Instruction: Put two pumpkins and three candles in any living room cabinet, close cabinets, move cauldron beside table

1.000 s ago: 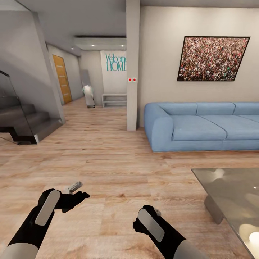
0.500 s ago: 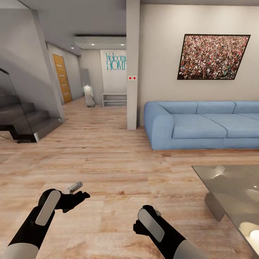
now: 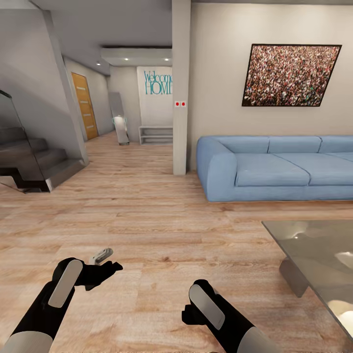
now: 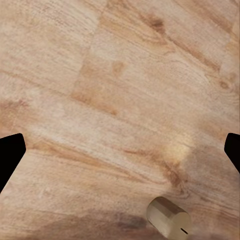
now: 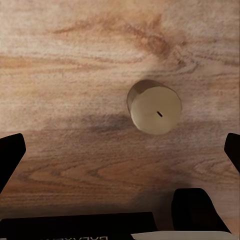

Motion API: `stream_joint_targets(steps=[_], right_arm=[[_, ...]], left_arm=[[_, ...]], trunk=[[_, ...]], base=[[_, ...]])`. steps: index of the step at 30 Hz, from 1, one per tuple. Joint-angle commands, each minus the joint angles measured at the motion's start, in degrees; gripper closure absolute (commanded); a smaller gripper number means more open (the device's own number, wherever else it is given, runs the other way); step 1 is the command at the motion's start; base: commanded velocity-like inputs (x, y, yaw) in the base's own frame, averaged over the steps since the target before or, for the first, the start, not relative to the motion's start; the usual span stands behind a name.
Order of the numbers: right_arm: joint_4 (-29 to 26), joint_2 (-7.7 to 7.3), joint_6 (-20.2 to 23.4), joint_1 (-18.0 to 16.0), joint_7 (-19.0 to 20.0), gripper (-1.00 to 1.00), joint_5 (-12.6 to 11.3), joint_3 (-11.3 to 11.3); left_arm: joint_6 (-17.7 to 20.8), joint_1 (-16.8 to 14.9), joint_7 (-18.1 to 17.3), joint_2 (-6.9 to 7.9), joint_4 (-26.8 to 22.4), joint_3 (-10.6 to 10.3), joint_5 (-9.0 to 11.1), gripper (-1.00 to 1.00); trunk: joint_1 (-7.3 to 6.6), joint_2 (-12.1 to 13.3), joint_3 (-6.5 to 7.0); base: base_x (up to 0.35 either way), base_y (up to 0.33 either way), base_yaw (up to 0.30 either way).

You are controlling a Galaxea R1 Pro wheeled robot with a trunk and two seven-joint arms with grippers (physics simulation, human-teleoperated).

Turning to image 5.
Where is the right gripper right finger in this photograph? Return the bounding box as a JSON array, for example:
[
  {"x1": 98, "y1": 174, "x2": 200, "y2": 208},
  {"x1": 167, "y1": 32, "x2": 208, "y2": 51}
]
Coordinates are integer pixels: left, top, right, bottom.
[{"x1": 224, "y1": 132, "x2": 240, "y2": 173}]

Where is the pillar candle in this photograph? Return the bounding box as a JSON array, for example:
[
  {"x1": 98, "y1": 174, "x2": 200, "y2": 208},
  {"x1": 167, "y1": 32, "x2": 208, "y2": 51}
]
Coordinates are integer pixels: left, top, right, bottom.
[{"x1": 126, "y1": 79, "x2": 182, "y2": 135}]

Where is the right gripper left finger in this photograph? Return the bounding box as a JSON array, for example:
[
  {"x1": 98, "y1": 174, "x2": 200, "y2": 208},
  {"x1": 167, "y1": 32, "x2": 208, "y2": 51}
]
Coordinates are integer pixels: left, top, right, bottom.
[{"x1": 0, "y1": 133, "x2": 26, "y2": 193}]

